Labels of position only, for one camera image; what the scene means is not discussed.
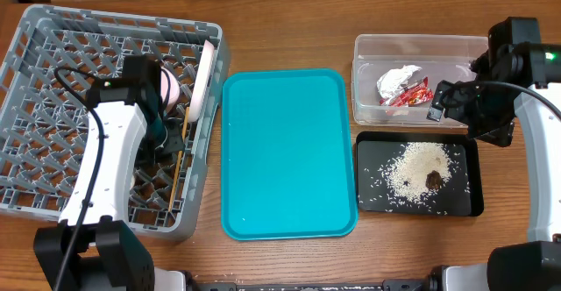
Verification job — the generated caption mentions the black waste tray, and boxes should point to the black waste tray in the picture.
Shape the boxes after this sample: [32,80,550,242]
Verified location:
[355,131,484,216]

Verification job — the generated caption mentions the red snack wrapper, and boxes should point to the red snack wrapper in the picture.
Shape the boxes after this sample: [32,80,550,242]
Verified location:
[376,65,434,107]

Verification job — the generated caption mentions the small pink plate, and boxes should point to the small pink plate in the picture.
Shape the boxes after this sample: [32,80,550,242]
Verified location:
[160,67,180,113]

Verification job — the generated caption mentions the grey dishwasher rack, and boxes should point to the grey dishwasher rack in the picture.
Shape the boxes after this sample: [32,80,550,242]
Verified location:
[1,4,231,241]

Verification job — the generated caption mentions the wooden chopstick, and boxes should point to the wooden chopstick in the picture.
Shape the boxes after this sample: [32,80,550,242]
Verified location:
[168,107,190,213]

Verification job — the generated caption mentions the clear plastic bin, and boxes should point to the clear plastic bin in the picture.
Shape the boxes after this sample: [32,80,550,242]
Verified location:
[352,34,487,128]

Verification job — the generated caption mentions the large white plate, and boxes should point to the large white plate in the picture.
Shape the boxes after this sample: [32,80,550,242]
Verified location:
[188,40,215,123]

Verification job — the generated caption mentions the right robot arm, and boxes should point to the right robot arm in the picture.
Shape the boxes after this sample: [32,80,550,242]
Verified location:
[424,17,560,291]

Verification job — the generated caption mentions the brown food scrap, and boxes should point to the brown food scrap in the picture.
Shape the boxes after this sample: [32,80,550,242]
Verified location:
[425,171,444,190]

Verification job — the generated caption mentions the teal serving tray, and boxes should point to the teal serving tray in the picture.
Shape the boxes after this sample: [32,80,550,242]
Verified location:
[221,68,359,241]

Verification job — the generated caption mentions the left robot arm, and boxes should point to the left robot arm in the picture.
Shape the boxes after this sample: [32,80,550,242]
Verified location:
[33,55,192,290]

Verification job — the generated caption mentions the rice pile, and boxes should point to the rice pile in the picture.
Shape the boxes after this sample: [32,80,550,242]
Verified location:
[357,140,472,216]

